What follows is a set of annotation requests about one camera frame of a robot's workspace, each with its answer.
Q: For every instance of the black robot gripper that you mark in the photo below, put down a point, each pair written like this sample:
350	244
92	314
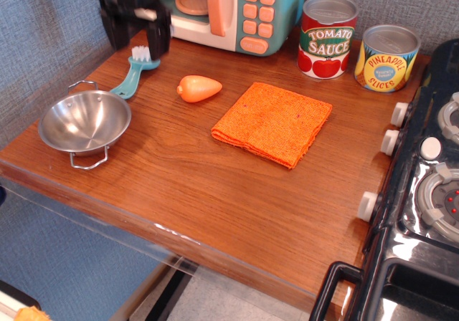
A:
116	13

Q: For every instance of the teal white-bristle brush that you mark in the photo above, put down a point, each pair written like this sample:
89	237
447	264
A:
140	61

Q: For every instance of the teal toy microwave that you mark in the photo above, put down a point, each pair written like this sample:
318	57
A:
256	27

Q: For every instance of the orange toy carrot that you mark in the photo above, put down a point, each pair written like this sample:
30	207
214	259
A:
195	88

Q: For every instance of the orange folded cloth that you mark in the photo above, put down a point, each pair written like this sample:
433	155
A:
273	123

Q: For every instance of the tomato sauce can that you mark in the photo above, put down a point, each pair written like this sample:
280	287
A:
327	32

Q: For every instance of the pineapple slices can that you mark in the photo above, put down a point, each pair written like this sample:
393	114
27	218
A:
386	57

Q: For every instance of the white stove knob top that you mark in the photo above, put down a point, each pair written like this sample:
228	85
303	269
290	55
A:
399	113

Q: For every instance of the white stove knob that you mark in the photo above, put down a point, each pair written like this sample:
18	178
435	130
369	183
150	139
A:
367	205
389	142
399	113

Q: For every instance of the white stove knob middle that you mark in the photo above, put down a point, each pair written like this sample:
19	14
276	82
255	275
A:
389	142

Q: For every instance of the white stove knob bottom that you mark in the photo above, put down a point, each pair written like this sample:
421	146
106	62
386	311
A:
367	205

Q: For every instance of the orange object bottom left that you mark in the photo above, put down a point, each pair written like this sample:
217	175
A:
31	314

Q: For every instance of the white round stove button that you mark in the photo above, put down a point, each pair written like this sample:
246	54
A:
430	148

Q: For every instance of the grey stove burner back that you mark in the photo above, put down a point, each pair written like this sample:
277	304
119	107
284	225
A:
448	129

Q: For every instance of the grey stove burner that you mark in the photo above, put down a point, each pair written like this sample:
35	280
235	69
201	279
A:
437	200
448	129

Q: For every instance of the grey stove burner front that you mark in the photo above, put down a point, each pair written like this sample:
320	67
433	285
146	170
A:
437	200

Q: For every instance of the black toy stove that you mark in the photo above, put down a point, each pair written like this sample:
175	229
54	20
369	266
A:
410	270

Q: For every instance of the metal bowl with handles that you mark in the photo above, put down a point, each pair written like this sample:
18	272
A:
85	124

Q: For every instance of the black oven door handle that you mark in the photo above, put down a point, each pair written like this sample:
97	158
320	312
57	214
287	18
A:
338	271

